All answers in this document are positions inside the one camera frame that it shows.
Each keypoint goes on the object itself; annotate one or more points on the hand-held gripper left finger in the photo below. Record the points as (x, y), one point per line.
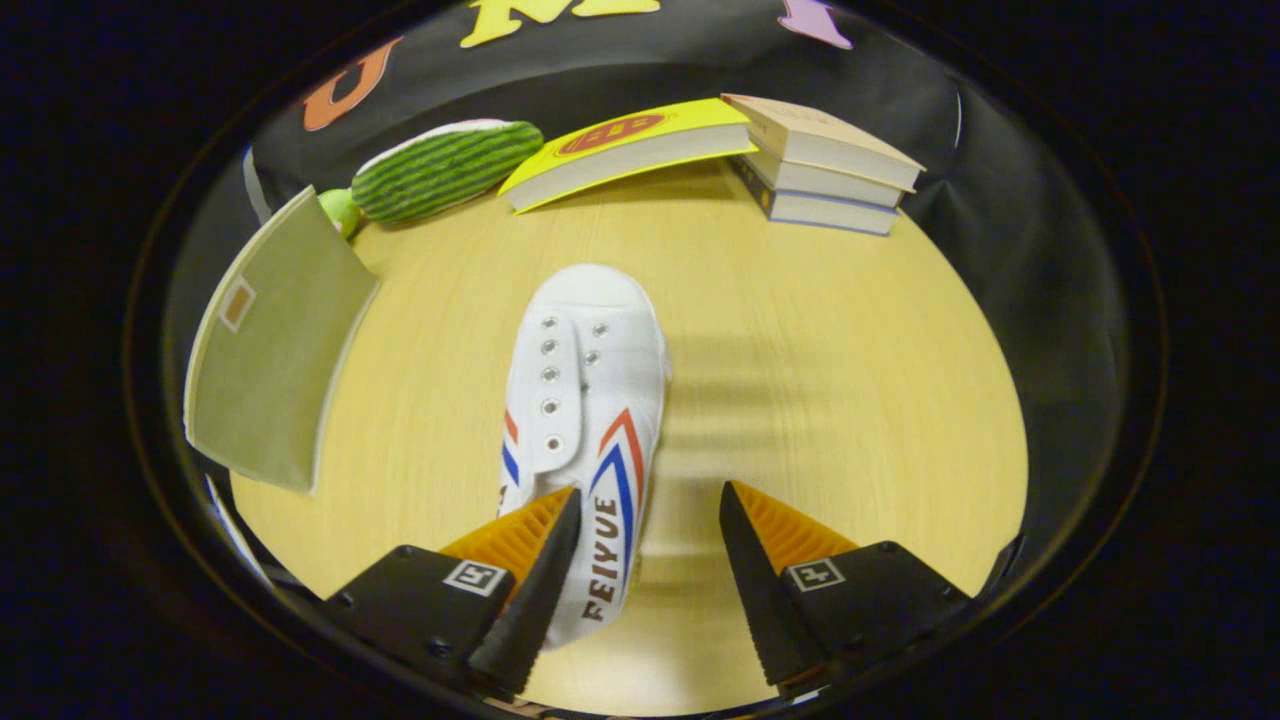
(520, 610)

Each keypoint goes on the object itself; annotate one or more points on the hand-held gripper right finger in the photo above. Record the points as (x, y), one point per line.
(770, 600)

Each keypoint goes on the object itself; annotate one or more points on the white shoe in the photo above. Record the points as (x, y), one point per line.
(590, 400)

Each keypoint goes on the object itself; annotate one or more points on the pale green fabric storage box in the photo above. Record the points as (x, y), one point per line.
(275, 350)

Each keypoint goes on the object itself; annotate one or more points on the dark blue cover book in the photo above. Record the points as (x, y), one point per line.
(830, 211)

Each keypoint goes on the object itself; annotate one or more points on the white cover book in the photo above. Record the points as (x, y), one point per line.
(825, 180)

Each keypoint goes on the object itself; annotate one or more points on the pink and green plush toy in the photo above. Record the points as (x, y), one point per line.
(340, 210)

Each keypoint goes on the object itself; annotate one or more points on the watermelon slice plush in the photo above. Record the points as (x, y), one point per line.
(445, 170)

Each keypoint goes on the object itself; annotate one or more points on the beige cover book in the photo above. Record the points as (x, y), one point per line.
(820, 135)

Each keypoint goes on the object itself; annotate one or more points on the yellow book with red circle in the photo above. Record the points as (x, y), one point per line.
(625, 145)

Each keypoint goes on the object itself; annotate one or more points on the black backdrop cloth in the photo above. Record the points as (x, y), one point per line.
(700, 60)

